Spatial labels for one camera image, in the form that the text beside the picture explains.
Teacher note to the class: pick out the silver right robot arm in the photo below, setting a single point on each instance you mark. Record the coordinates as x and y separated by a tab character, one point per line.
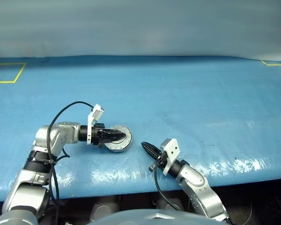
201	187

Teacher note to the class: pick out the grey rounded shape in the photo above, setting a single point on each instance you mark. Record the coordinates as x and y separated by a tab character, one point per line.
103	209
171	205

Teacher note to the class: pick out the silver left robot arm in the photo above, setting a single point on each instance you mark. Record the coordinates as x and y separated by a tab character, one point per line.
68	133

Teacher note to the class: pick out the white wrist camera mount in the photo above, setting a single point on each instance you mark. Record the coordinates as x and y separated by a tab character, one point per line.
98	113
172	147

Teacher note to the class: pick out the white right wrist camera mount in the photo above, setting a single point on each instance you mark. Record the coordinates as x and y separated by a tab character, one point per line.
172	147

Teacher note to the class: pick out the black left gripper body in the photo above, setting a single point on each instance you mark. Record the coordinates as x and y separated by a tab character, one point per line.
98	136

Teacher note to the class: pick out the round silver metal disc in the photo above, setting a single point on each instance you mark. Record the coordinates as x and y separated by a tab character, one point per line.
128	138

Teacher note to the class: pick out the blue plastic table cover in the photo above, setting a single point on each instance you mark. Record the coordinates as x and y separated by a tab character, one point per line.
178	93

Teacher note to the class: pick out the grey robot torso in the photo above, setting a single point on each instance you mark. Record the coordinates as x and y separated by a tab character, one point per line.
154	219

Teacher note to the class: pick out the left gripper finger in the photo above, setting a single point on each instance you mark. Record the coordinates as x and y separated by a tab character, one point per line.
114	134
112	141

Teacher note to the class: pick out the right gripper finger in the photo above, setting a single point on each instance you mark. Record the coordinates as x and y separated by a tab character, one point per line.
154	150
150	153

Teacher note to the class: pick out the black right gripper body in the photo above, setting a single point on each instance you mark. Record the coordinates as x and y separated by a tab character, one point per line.
161	160

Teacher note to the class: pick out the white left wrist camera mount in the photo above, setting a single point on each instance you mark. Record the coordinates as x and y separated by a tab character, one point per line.
98	113

